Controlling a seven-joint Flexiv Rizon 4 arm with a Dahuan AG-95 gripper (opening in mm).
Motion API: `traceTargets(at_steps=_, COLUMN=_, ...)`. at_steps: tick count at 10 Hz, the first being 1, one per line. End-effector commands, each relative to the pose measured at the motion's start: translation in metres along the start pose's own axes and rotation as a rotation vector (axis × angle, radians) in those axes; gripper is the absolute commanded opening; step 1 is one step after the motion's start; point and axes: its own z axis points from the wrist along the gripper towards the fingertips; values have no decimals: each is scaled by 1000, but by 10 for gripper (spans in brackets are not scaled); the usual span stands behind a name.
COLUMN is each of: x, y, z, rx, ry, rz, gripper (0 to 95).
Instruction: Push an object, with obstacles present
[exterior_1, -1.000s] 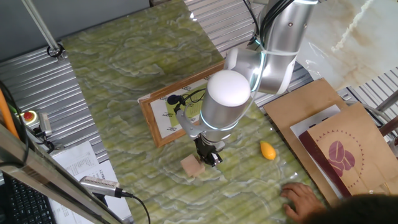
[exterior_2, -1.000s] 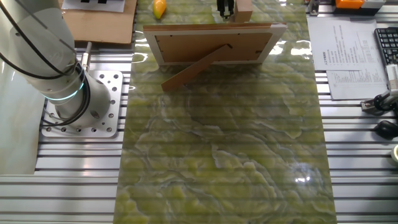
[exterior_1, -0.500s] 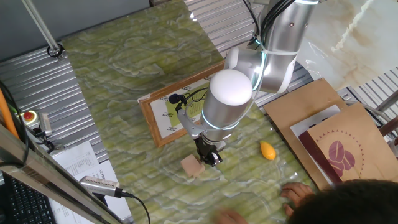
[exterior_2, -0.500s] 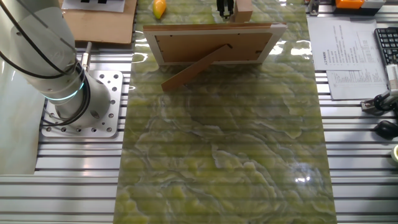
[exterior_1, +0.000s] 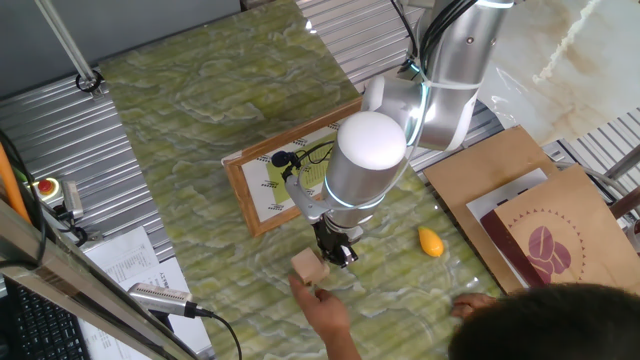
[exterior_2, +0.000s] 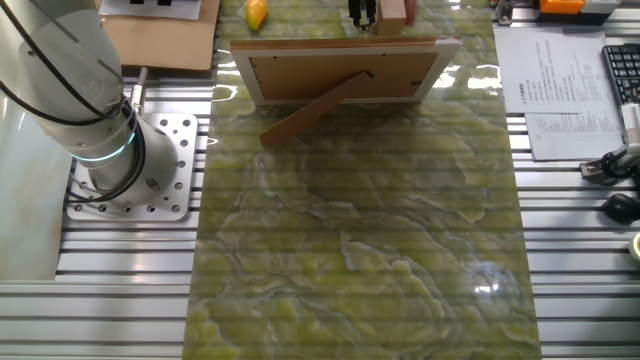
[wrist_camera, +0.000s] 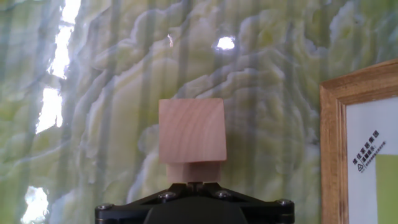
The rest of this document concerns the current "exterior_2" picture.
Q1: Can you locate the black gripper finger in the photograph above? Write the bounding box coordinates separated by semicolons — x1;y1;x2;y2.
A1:
347;0;378;31

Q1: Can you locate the light wooden cube block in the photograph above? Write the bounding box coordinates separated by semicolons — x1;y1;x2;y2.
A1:
375;0;408;37

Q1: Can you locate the person left hand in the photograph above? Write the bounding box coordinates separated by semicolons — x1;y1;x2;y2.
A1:
403;0;420;28

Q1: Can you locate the yellow toy mango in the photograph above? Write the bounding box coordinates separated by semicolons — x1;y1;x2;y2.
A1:
244;0;270;32

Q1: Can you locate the brown cardboard sheet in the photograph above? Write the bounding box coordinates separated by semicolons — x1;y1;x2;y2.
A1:
97;0;222;72

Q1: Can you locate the white paper with text list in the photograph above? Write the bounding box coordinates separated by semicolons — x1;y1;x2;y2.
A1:
493;25;609;115

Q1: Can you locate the orange plastic device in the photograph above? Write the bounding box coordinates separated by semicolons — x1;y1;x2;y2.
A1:
538;0;587;15

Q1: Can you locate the green marble pattern mat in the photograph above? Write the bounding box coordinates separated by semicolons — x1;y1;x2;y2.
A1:
182;0;544;360

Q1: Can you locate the white sheet with black marks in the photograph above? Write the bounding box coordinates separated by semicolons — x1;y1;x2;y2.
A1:
98;0;203;22

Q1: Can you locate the white paper with printed table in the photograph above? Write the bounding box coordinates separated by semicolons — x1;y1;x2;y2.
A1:
523;110;625;162

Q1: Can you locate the black computer keyboard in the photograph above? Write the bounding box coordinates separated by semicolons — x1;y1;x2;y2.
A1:
601;43;640;107

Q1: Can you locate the black computer mouse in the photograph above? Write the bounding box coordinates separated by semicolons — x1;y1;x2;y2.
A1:
600;193;640;226

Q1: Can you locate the wooden picture frame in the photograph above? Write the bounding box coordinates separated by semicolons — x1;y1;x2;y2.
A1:
229;35;463;149

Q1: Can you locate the grey metal corner bracket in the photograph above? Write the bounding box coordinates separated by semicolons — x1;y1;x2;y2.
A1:
492;0;517;27

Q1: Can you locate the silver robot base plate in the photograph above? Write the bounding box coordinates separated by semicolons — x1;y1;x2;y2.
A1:
66;112;200;222

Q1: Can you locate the silver cable connector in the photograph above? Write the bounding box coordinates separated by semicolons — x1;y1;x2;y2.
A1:
129;66;150;117

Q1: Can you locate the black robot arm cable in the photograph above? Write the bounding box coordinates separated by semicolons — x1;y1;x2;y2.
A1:
0;0;148;204

